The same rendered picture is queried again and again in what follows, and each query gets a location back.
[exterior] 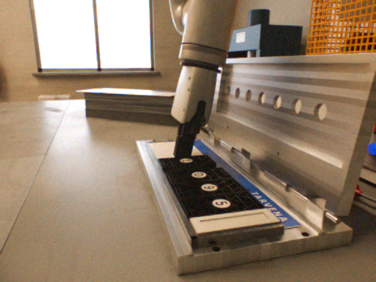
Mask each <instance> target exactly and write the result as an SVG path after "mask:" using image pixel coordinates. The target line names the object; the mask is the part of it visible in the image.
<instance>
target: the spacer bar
mask: <svg viewBox="0 0 376 282"><path fill-rule="evenodd" d="M189 222H190V224H191V226H192V228H193V231H194V232H195V234H196V235H197V236H200V235H204V234H211V233H216V232H223V231H231V230H239V229H243V228H250V227H255V226H266V225H271V224H278V223H281V221H280V220H279V219H278V218H277V217H276V216H275V215H274V214H272V213H271V212H270V211H269V210H268V209H267V208H265V209H256V210H250V211H237V212H232V213H227V214H218V215H214V216H200V217H195V218H189Z"/></svg>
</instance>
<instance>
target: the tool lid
mask: <svg viewBox="0 0 376 282"><path fill-rule="evenodd" d="M218 70H221V71H222V72H221V74H220V73H219V74H217V83H216V90H215V94H214V100H213V104H212V107H211V115H210V117H209V121H208V123H207V130H208V131H212V132H214V134H215V135H216V136H217V137H218V138H220V139H222V141H221V142H220V144H221V145H222V146H223V147H224V148H226V149H228V150H229V151H230V152H231V153H232V154H235V152H233V149H234V148H235V149H237V150H238V151H240V152H241V153H245V154H250V153H251V155H250V158H251V159H252V160H253V161H255V162H256V163H258V164H260V165H261V166H262V167H263V168H265V172H264V176H265V177H266V178H268V179H270V180H271V181H272V182H273V183H275V184H276V185H277V186H279V187H280V188H282V189H283V190H285V192H290V191H289V190H288V189H287V188H288V186H292V187H294V188H295V189H297V190H298V191H299V192H301V193H303V194H304V195H305V196H317V195H318V196H319V197H322V198H323V199H325V200H326V203H325V206H324V208H325V209H327V210H328V211H329V212H331V213H333V214H334V215H335V216H348V215H349V211H350V208H351V206H352V203H353V197H354V195H355V191H356V188H357V185H358V180H359V177H360V174H361V171H362V167H363V163H364V159H365V156H366V153H367V148H368V145H369V141H370V139H371V135H372V133H373V127H374V124H375V120H376V52H365V53H350V54H323V55H309V56H267V57H252V58H227V59H226V65H225V68H218ZM229 90H230V94H229ZM239 90H240V95H239V96H238V92H239ZM250 92H251V99H250V100H249V95H250ZM263 94H265V101H264V103H263V104H262V101H261V99H262V96H263ZM279 97H280V98H281V104H280V107H279V108H278V107H277V100H278V98H279ZM298 100H300V101H301V109H300V111H299V113H296V111H295V105H296V103H297V101H298ZM323 104H324V105H325V106H326V109H327V112H326V115H325V117H324V119H322V120H320V119H319V108H320V106H321V105H323Z"/></svg>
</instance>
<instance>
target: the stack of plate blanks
mask: <svg viewBox="0 0 376 282"><path fill-rule="evenodd" d="M84 95H85V106H86V108H85V113H86V117H92V118H103V119H109V120H126V121H133V122H144V123H150V124H161V125H173V126H176V125H179V121H177V120H176V119H175V118H174V117H173V115H172V114H171V111H172V108H173V101H174V98H175V95H173V96H160V95H127V94H116V93H95V92H84Z"/></svg>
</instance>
